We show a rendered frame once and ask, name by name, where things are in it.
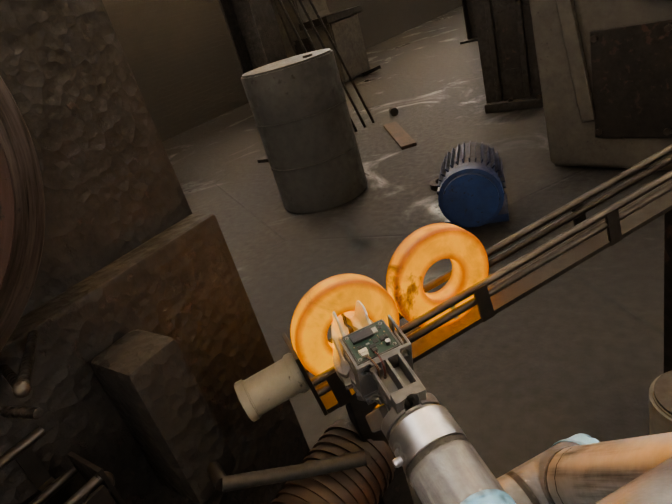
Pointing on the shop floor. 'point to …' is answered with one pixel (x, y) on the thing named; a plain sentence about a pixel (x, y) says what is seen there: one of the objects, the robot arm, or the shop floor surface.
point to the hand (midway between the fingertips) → (342, 317)
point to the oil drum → (306, 131)
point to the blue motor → (472, 186)
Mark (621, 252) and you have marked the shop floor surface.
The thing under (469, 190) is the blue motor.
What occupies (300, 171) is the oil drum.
